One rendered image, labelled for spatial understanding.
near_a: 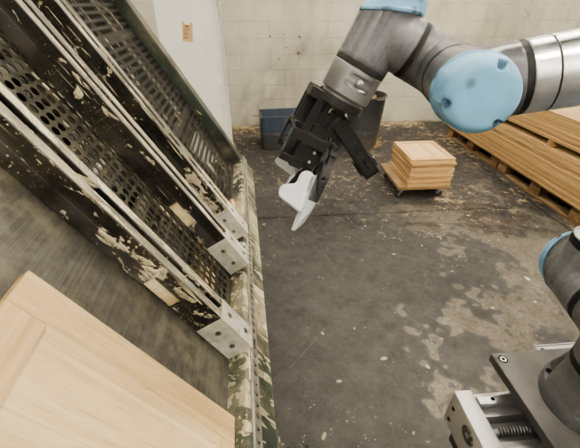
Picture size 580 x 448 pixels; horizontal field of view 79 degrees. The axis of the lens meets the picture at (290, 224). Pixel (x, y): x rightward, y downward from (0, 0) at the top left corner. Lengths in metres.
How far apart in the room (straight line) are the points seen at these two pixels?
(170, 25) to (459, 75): 3.81
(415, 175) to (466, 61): 3.13
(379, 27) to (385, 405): 1.69
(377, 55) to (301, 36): 4.95
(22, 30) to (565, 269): 1.13
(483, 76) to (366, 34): 0.18
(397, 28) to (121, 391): 0.63
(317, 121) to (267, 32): 4.89
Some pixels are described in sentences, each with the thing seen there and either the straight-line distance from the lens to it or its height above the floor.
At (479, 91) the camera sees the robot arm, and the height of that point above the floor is 1.55.
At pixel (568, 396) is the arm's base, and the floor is 1.08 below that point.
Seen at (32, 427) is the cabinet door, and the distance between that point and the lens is 0.54.
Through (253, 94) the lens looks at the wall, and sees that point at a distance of 5.53.
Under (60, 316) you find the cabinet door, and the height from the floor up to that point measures 1.25.
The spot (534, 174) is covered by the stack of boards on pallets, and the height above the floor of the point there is 0.20.
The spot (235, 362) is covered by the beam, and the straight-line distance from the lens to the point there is 0.92.
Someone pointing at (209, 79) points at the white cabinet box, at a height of 0.93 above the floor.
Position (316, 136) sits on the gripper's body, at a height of 1.45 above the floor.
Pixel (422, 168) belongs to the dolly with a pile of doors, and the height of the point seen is 0.32.
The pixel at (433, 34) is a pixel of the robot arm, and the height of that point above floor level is 1.59.
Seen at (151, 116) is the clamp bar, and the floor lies 1.34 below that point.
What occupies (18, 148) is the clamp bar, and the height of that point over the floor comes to 1.43.
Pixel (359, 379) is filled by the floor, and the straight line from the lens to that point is 1.99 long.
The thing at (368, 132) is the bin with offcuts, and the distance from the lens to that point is 4.71.
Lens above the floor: 1.62
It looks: 32 degrees down
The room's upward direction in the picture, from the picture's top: straight up
